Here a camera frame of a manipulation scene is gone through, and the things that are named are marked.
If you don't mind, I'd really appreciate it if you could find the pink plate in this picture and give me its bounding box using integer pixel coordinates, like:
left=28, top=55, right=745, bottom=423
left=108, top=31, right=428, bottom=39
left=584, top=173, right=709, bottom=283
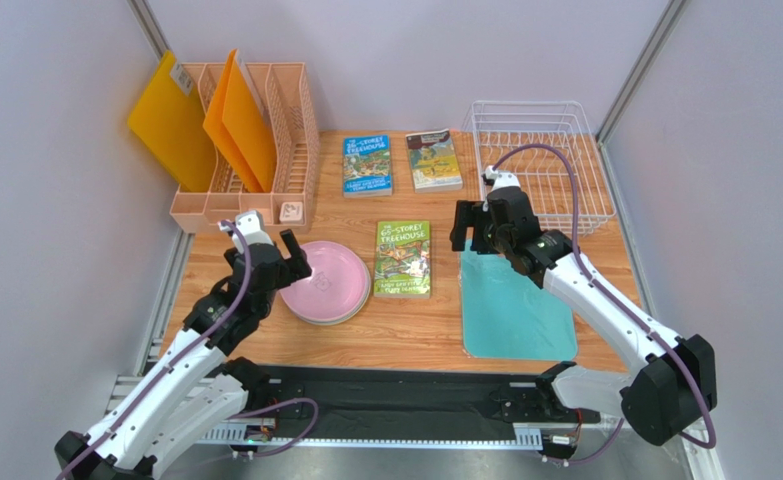
left=280, top=241, right=371, bottom=326

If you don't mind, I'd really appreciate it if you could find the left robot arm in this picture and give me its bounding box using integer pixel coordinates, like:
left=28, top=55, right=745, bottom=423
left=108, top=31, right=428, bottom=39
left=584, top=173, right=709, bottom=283
left=55, top=221, right=312, bottom=479

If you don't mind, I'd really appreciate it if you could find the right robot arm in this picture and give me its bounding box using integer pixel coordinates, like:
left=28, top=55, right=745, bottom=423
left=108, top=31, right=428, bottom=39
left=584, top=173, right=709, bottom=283
left=449, top=186, right=717, bottom=449

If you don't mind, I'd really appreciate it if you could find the small pink box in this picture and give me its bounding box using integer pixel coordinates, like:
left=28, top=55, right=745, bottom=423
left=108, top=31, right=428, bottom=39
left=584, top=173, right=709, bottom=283
left=279, top=201, right=305, bottom=225

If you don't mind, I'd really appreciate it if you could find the brown cover book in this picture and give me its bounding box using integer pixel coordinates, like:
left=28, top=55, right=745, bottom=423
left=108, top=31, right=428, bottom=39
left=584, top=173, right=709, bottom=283
left=405, top=129, right=463, bottom=193

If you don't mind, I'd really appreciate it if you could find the green treehouse book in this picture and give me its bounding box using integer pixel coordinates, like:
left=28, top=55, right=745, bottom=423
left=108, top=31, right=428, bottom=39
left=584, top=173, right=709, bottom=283
left=373, top=220, right=432, bottom=299

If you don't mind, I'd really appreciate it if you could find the teal cutting board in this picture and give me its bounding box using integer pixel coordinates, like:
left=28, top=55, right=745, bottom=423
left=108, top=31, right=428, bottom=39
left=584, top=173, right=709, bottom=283
left=460, top=250, right=579, bottom=362

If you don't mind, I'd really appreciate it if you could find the blue treehouse book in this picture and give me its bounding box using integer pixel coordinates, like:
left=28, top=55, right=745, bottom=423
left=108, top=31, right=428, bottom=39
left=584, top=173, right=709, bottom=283
left=342, top=135, right=393, bottom=198

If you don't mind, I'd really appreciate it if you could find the orange folder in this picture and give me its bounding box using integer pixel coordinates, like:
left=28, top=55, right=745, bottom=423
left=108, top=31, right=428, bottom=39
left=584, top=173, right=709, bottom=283
left=203, top=49, right=277, bottom=193

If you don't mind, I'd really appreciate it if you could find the pink file organizer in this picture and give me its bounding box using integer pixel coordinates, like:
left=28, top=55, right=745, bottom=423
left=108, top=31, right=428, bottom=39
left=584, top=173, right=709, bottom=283
left=170, top=62, right=321, bottom=235

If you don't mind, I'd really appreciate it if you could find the yellow folder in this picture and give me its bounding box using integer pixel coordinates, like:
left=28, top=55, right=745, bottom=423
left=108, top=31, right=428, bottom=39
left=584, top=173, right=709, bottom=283
left=127, top=51, right=216, bottom=193

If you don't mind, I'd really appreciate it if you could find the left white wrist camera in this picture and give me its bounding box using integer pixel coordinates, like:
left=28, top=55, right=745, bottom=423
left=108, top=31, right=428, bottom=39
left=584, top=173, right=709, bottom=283
left=218, top=210, right=274, bottom=254

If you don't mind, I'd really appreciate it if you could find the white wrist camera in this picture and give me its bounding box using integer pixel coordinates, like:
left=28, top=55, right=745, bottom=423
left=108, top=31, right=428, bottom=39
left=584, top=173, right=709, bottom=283
left=218, top=210, right=274, bottom=254
left=481, top=166, right=522, bottom=203

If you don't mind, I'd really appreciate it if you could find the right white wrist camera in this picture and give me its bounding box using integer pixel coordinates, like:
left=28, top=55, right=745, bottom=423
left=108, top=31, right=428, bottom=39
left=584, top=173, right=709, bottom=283
left=481, top=166, right=522, bottom=203

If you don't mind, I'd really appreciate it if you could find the white wire dish rack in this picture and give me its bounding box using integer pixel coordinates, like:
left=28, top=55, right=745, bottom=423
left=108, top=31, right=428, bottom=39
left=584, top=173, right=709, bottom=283
left=462, top=100, right=616, bottom=235

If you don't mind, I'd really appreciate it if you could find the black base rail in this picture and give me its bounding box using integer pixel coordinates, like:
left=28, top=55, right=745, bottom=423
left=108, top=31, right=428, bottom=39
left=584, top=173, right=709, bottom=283
left=144, top=361, right=602, bottom=442

